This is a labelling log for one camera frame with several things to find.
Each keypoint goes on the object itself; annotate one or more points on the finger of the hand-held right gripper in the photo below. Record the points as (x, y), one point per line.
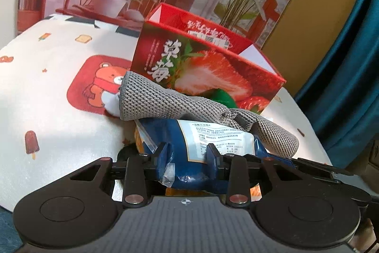
(319, 167)

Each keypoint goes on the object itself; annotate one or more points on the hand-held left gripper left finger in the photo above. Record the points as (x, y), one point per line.
(162, 158)

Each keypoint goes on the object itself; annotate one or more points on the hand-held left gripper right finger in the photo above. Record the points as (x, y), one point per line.
(212, 158)

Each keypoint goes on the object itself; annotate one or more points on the blue snack packet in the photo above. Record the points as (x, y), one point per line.
(177, 149)

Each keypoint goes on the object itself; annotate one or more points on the grey mesh cloth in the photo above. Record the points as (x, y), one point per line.
(165, 99)

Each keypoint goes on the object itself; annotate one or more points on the red strawberry print box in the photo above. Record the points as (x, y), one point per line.
(207, 69)

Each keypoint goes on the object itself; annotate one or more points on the blue curtain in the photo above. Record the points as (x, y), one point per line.
(349, 69)

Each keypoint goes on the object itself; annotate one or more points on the white printed blanket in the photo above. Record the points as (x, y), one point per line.
(53, 110)

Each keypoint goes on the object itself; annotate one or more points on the wooden panel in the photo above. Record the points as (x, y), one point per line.
(322, 16)

